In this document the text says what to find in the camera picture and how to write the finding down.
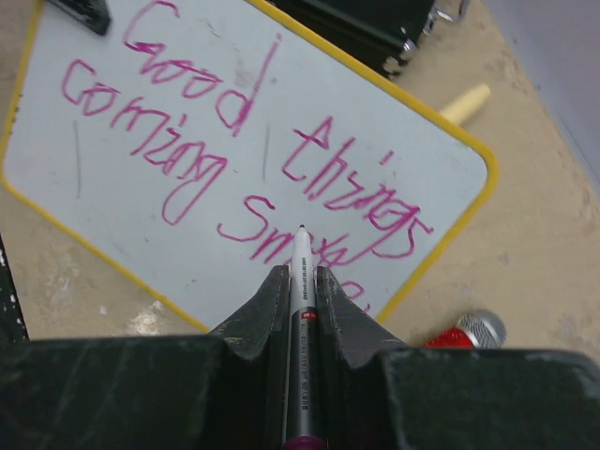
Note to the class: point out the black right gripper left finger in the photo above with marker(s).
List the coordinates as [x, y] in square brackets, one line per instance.
[221, 390]

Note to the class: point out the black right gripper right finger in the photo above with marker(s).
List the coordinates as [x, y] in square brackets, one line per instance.
[380, 393]

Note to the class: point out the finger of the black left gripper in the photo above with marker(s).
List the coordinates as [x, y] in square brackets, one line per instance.
[93, 14]

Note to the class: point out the white marker pen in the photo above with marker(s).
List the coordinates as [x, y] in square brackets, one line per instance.
[303, 420]

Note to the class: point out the yellow framed whiteboard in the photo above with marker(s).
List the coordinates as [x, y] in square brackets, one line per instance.
[187, 145]

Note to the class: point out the red glitter toy microphone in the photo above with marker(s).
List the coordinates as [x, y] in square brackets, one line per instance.
[480, 328]

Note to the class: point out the black hard case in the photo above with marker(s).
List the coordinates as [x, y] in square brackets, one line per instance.
[382, 34]

